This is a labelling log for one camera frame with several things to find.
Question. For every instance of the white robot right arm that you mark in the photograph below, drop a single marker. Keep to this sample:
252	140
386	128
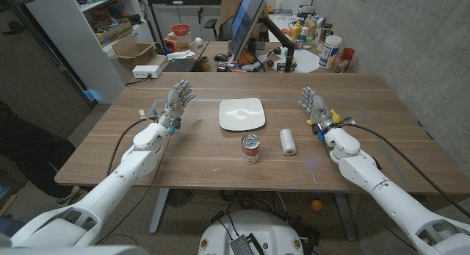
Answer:
389	196

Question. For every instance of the orange ball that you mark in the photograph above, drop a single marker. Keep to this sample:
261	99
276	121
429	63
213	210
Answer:
317	205

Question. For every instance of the white table leg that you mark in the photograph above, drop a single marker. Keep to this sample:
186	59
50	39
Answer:
346	216
158	211

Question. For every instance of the tan jacket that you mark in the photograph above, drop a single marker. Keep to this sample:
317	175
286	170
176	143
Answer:
229	9

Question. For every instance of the black keyboard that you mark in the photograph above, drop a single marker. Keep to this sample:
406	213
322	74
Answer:
180	65

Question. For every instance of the open cardboard box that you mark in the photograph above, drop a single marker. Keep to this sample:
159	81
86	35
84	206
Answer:
134	53

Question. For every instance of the white square plate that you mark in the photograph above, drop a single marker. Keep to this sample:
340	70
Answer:
242	114

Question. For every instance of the white paper sheet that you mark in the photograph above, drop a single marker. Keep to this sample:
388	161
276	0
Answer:
304	61

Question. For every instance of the black lidded jar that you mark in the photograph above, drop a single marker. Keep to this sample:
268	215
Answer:
326	32

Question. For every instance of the person in black trousers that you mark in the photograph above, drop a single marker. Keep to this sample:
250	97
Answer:
33	152

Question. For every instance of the black computer mouse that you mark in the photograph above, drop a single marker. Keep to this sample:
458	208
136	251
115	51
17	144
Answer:
221	57

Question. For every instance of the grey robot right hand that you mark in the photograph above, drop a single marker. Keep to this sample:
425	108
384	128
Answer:
317	108

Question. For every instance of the red bowl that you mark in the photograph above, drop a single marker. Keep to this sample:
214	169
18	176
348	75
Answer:
180	29

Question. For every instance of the white canister with blue label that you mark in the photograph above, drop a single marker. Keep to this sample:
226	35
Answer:
329	52

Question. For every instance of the black computer monitor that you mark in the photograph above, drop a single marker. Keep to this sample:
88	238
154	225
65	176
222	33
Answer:
245	21

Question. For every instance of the white shelf unit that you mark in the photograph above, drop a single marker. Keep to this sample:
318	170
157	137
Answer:
73	45

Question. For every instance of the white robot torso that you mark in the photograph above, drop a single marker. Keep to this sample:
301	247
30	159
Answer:
253	229

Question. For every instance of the white twine spool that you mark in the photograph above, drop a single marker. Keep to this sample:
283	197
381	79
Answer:
288	142

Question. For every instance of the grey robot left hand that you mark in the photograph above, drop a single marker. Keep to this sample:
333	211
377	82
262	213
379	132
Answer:
175	102

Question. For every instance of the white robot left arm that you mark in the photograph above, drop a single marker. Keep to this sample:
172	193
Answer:
110	185

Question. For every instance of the red and white soup can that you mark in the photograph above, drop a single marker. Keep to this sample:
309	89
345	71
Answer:
250	150

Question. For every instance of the yellow mustard bottle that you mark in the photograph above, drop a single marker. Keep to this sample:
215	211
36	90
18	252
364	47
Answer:
296	31

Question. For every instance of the red cup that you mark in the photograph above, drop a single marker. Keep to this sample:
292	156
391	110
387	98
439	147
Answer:
348	53

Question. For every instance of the small orange basketball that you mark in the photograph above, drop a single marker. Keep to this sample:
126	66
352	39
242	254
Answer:
246	58

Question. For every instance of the small white ball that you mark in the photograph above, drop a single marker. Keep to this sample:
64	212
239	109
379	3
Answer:
198	41

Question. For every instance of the white power box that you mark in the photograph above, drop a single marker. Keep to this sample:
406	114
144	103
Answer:
147	71

